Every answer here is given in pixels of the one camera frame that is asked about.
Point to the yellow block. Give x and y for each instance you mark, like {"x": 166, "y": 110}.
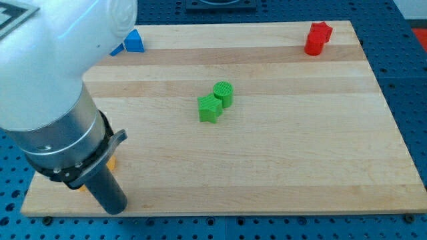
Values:
{"x": 111, "y": 164}
{"x": 82, "y": 188}

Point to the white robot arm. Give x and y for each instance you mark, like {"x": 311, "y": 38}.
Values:
{"x": 46, "y": 109}

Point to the green star block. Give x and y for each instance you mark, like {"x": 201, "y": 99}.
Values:
{"x": 209, "y": 108}

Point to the red star block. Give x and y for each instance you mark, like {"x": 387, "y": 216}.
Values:
{"x": 322, "y": 27}

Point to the red cylinder block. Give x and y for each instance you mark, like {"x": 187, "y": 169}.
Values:
{"x": 314, "y": 43}

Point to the wooden board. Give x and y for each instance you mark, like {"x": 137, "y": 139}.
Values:
{"x": 305, "y": 135}

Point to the blue block behind arm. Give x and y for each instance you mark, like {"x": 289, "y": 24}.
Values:
{"x": 117, "y": 50}

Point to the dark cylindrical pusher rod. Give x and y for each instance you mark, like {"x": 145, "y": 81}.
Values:
{"x": 107, "y": 191}

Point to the green cylinder block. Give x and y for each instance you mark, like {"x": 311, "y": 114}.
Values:
{"x": 224, "y": 91}

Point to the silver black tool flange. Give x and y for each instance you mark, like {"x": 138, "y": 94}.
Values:
{"x": 74, "y": 148}

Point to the fiducial marker tag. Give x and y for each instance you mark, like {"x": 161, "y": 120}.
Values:
{"x": 13, "y": 14}

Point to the blue triangle block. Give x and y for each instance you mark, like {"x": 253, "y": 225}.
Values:
{"x": 134, "y": 43}

